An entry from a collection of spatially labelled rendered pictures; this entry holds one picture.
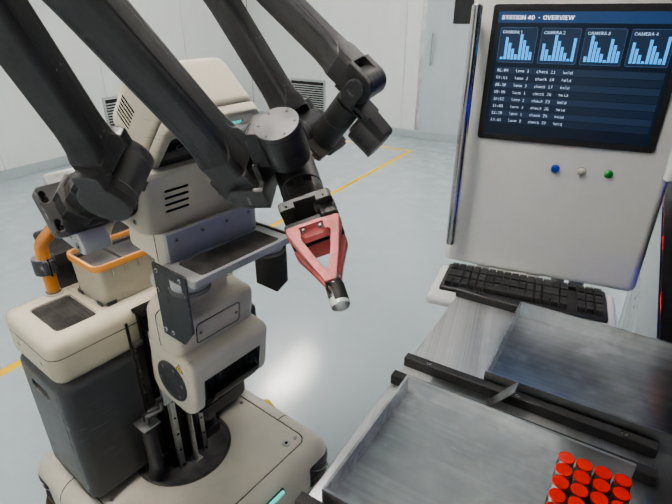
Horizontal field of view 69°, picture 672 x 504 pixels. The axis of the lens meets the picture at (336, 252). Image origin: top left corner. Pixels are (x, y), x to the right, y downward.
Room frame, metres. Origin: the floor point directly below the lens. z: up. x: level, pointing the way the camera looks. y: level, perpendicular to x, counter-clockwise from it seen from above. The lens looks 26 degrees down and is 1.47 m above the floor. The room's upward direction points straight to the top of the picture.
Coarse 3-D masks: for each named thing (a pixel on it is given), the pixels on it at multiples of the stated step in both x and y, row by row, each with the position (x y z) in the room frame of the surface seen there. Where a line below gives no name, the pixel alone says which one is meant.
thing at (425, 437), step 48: (432, 384) 0.62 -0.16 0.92; (384, 432) 0.55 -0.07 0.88; (432, 432) 0.55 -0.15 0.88; (480, 432) 0.55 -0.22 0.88; (528, 432) 0.53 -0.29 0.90; (336, 480) 0.45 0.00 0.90; (384, 480) 0.46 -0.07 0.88; (432, 480) 0.46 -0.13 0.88; (480, 480) 0.46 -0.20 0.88; (528, 480) 0.46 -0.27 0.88
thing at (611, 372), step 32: (512, 320) 0.81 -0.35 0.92; (544, 320) 0.84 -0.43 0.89; (576, 320) 0.81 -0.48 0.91; (512, 352) 0.75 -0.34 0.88; (544, 352) 0.75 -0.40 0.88; (576, 352) 0.75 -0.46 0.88; (608, 352) 0.75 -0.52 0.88; (640, 352) 0.75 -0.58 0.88; (512, 384) 0.63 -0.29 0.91; (544, 384) 0.66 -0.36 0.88; (576, 384) 0.66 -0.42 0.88; (608, 384) 0.66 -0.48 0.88; (640, 384) 0.66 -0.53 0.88; (608, 416) 0.55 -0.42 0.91; (640, 416) 0.58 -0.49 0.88
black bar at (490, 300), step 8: (464, 288) 0.95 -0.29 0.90; (456, 296) 0.95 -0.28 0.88; (464, 296) 0.94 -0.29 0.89; (472, 296) 0.93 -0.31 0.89; (480, 296) 0.92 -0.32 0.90; (488, 296) 0.92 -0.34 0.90; (496, 296) 0.92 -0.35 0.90; (488, 304) 0.91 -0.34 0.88; (496, 304) 0.90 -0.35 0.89; (504, 304) 0.90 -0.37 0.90; (512, 304) 0.89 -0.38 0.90
